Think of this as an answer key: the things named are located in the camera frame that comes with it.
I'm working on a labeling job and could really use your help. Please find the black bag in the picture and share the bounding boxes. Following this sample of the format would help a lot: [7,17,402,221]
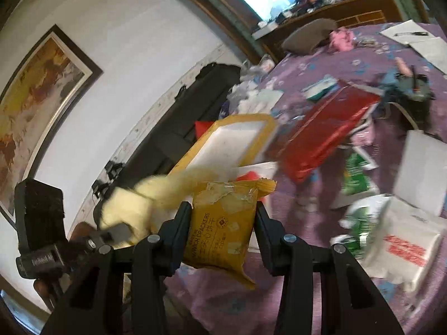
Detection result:
[94,62,242,224]

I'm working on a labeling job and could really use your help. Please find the yellow plastic bag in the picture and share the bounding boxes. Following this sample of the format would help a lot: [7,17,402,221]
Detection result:
[168,113,280,182]

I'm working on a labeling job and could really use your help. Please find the red plastic bag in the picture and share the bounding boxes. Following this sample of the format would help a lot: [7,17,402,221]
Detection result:
[279,83,382,184]

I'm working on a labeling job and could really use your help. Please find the purple floral blanket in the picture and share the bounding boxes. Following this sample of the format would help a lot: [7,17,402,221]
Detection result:
[164,23,447,335]

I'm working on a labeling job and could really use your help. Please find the framed painting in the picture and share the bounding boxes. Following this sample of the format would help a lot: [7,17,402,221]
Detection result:
[0,24,104,231]

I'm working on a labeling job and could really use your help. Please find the yellow cracker packet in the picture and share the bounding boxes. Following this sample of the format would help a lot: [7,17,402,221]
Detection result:
[190,178,277,290]

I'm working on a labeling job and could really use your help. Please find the pink cloth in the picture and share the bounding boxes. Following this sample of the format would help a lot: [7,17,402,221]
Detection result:
[328,29,364,52]

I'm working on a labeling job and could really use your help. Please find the grey cushion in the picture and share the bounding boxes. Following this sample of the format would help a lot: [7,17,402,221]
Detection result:
[281,17,338,55]

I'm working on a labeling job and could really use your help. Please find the wooden desk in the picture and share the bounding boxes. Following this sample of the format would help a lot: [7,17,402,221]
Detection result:
[252,0,402,60]

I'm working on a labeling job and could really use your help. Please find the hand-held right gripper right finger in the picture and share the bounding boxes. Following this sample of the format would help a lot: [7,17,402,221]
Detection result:
[255,204,406,335]

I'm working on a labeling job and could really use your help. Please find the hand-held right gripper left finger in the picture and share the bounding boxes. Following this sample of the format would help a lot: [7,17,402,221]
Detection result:
[42,200,194,335]

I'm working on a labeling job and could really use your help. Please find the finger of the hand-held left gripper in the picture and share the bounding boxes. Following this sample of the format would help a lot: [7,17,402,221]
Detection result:
[91,223,132,248]

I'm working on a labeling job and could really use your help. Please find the white paper sheets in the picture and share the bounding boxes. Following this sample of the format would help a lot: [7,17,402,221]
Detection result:
[380,19,447,76]

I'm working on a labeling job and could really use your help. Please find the white bag with red print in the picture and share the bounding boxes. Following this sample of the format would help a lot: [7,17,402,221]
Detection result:
[361,195,443,293]

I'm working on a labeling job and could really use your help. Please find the green and white packet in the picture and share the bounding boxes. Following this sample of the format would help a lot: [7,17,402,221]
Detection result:
[330,195,386,260]
[339,152,381,197]

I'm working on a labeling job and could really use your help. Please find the white card box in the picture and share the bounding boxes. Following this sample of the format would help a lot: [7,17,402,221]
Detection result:
[392,130,447,217]

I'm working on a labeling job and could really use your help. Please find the teal and white box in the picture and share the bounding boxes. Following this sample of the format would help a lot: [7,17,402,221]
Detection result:
[301,75,340,102]

